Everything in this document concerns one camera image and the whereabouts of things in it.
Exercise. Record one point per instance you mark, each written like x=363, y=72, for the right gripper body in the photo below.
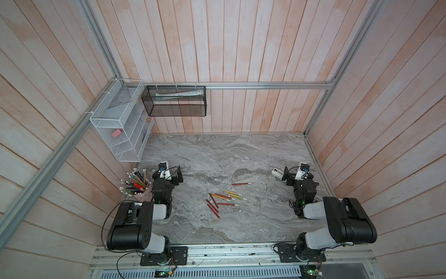
x=296, y=185

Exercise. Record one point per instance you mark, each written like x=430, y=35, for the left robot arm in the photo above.
x=131, y=229

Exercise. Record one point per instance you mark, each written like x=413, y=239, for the pink pencil cup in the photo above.
x=147, y=195

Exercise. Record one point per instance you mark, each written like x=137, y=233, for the papers in black basket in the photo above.
x=194, y=95

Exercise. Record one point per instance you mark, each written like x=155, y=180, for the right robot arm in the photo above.
x=347, y=222

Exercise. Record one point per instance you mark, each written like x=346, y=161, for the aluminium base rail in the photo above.
x=232, y=255

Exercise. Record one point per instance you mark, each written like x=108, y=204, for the red carving knife right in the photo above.
x=227, y=204

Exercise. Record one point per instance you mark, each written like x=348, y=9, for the white wire mesh shelf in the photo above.
x=121, y=108

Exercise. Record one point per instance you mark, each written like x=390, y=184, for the black wire mesh basket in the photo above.
x=190, y=108

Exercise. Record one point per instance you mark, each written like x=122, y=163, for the pink eraser block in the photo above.
x=117, y=133

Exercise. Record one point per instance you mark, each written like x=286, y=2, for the bundle of pencils in cup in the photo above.
x=137, y=183

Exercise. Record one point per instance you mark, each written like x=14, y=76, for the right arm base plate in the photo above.
x=289, y=253

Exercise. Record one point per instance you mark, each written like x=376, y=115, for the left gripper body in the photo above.
x=173, y=182

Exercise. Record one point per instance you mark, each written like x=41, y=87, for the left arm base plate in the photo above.
x=172, y=256

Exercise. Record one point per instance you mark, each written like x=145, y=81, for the red carving knife steep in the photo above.
x=214, y=201

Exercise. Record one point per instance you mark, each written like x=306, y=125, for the red carving knife left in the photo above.
x=212, y=206

